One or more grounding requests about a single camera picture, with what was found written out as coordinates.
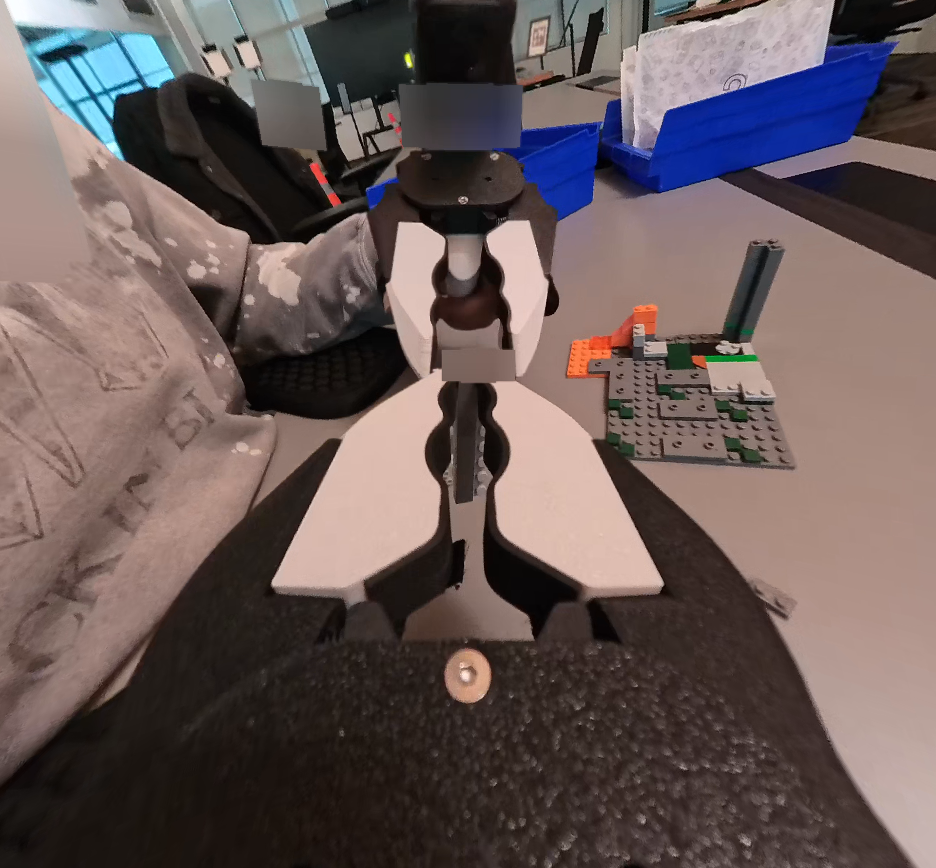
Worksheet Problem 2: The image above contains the black wall screen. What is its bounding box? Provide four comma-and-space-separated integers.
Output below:
303, 0, 418, 106

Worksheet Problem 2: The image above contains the blue plastic bin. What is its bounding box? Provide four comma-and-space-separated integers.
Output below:
366, 122, 601, 222
600, 42, 899, 194

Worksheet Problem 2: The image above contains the orange striped cone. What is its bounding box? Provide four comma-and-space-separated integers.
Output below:
309, 160, 343, 210

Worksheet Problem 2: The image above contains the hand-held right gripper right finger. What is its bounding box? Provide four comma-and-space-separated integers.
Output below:
483, 380, 665, 635

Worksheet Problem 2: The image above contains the grey splattered hoodie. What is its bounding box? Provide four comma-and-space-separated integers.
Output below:
0, 100, 279, 785

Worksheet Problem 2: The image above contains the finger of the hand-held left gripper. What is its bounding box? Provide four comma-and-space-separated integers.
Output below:
483, 219, 551, 378
386, 222, 449, 380

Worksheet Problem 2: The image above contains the partly built grey lego model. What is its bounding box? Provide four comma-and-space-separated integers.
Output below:
566, 239, 797, 472

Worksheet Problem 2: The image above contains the black jacket on chair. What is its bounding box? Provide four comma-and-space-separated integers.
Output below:
113, 73, 367, 244

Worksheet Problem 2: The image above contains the white printed paper bag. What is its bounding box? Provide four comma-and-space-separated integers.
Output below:
620, 45, 646, 143
632, 0, 837, 151

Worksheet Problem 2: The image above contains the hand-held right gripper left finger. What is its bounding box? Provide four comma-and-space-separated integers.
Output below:
272, 378, 468, 638

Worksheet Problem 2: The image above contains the person's left forearm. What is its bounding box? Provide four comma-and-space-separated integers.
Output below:
234, 213, 389, 361

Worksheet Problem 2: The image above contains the grey lego wall section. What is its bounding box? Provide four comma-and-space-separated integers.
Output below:
443, 380, 491, 505

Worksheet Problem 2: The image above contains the black mesh armrest pad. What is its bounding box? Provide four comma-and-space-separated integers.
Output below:
241, 330, 410, 419

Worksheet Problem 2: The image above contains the small grey lego plate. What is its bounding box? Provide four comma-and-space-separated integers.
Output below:
749, 578, 798, 619

